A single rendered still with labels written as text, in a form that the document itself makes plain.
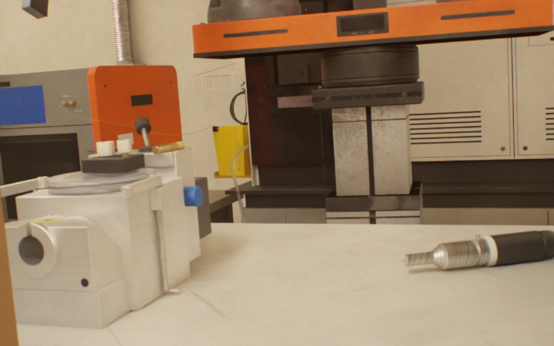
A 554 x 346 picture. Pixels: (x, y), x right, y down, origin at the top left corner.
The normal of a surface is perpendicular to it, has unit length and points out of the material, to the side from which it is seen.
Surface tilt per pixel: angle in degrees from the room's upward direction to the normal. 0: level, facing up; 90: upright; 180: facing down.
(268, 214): 90
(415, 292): 0
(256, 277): 0
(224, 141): 93
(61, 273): 90
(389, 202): 90
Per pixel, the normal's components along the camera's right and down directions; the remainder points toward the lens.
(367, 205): -0.23, 0.14
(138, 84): 0.93, -0.02
